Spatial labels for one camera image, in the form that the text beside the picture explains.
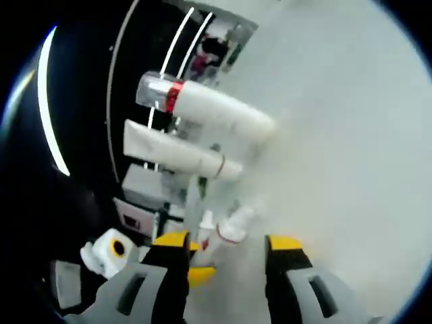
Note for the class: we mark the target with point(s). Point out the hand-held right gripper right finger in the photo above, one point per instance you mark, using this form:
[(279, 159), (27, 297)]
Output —
[(290, 287)]

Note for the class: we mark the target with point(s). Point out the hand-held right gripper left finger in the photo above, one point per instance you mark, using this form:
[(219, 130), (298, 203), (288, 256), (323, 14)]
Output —
[(162, 287)]

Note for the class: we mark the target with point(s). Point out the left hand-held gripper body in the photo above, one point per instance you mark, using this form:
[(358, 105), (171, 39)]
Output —
[(108, 256)]

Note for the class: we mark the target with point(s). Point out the slim white skincare tube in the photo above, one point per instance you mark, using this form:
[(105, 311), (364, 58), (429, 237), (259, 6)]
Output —
[(234, 226)]

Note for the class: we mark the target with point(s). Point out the large white skincare tube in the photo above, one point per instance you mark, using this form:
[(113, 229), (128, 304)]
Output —
[(175, 152)]

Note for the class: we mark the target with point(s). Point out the red collar skincare pump bottle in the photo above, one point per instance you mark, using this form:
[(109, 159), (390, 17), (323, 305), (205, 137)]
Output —
[(219, 108)]

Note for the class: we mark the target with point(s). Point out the large display screen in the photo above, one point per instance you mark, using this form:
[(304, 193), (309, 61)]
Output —
[(135, 219)]

